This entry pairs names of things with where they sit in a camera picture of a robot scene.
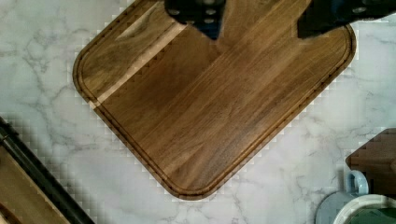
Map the light blue mug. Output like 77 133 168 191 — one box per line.
315 170 369 224

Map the wooden cutting board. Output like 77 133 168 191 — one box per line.
73 0 356 200

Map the brown wooden utensil holder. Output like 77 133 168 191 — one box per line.
346 128 396 199

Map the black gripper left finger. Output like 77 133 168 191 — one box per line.
164 0 226 40

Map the green cup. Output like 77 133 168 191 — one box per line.
332 194 396 224

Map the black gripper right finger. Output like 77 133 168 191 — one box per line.
297 0 396 39

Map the silver toaster oven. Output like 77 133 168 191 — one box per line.
0 121 94 224

